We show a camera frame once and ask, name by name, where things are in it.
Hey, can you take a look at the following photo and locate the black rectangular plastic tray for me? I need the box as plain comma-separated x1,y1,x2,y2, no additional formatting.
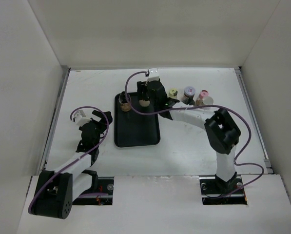
114,94,160,148

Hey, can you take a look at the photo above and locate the grey lid red label jar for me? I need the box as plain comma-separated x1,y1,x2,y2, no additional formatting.
182,86,195,105

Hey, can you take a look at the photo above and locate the yellow lid spice bottle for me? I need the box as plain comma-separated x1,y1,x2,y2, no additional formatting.
168,88,178,99

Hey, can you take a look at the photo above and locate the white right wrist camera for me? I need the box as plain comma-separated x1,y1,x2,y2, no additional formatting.
145,68,160,82

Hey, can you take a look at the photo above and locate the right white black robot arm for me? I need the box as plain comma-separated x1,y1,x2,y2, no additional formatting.
137,79,241,193

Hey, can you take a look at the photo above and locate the clear dome lid spice bottle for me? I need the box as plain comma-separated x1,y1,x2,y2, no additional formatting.
138,97,151,107

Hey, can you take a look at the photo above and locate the metal table rail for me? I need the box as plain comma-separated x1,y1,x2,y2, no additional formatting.
234,67,274,174
37,65,71,175

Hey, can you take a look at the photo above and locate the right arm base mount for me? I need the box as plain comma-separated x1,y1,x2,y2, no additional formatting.
199,175,247,205

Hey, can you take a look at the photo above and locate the black cap sauce bottle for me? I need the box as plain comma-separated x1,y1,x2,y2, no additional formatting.
118,91,131,112

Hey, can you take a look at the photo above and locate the right metal table rail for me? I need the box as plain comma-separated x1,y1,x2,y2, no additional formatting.
234,67,274,174

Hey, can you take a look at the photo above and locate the white lid blue band bottle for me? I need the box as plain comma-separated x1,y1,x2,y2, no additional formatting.
202,96,213,106

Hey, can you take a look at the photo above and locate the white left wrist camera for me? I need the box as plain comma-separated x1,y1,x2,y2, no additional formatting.
73,110,90,127

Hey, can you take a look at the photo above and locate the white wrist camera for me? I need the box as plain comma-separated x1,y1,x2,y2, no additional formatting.
145,68,160,82
73,110,90,127

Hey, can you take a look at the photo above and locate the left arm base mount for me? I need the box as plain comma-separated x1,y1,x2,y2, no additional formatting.
73,177,114,206

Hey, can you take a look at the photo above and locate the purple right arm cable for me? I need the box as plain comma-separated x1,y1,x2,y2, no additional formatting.
124,70,265,198

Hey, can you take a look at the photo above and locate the left metal table rail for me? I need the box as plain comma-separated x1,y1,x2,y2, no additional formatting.
37,65,71,175

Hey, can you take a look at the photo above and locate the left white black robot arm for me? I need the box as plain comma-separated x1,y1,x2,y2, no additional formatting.
28,108,114,219

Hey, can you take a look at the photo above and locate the pink lid spice bottle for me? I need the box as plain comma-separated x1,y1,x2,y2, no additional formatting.
195,90,209,106

